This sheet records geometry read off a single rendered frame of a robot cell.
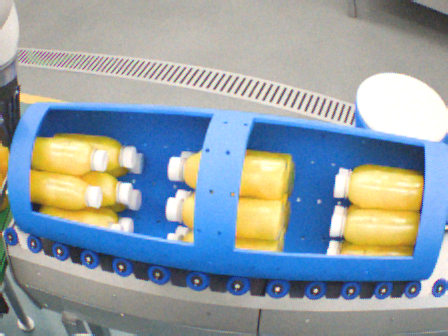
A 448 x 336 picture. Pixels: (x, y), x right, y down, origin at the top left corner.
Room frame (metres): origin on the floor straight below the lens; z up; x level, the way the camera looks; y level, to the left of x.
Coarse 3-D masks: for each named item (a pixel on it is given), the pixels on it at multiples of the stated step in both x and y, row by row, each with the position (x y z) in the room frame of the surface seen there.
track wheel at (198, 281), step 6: (186, 276) 0.96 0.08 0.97; (192, 276) 0.95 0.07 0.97; (198, 276) 0.95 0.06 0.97; (204, 276) 0.95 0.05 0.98; (186, 282) 0.95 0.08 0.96; (192, 282) 0.95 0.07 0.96; (198, 282) 0.94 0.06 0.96; (204, 282) 0.94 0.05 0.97; (192, 288) 0.94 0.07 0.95; (198, 288) 0.94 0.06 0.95; (204, 288) 0.94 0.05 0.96
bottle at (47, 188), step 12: (36, 180) 1.06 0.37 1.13; (48, 180) 1.06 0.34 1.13; (60, 180) 1.06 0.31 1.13; (72, 180) 1.06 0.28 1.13; (36, 192) 1.04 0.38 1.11; (48, 192) 1.04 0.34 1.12; (60, 192) 1.03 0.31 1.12; (72, 192) 1.03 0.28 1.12; (84, 192) 1.04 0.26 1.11; (48, 204) 1.04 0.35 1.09; (60, 204) 1.03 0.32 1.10; (72, 204) 1.02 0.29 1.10; (84, 204) 1.03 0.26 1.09
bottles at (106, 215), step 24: (120, 168) 1.16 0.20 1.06; (120, 192) 1.08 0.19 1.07; (192, 192) 1.07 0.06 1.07; (288, 192) 1.08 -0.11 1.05; (72, 216) 1.02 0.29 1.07; (96, 216) 1.02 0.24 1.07; (288, 216) 1.08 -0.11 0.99; (192, 240) 0.96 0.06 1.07; (240, 240) 0.95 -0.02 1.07; (264, 240) 0.95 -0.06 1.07
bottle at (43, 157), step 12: (36, 144) 1.12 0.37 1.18; (48, 144) 1.11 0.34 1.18; (60, 144) 1.11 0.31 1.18; (72, 144) 1.10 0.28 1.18; (84, 144) 1.11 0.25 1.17; (36, 156) 1.10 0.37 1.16; (48, 156) 1.09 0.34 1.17; (60, 156) 1.09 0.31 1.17; (72, 156) 1.08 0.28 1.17; (84, 156) 1.08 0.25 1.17; (36, 168) 1.09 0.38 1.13; (48, 168) 1.08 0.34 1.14; (60, 168) 1.08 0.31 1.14; (72, 168) 1.07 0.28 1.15; (84, 168) 1.07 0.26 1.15
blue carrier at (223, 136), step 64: (64, 128) 1.26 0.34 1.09; (128, 128) 1.22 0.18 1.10; (192, 128) 1.19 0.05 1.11; (256, 128) 1.16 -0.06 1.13; (320, 128) 1.06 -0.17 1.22; (320, 192) 1.11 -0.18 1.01; (128, 256) 0.95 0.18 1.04; (192, 256) 0.91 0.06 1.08; (256, 256) 0.89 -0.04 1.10; (320, 256) 0.87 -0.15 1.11; (384, 256) 0.84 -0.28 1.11
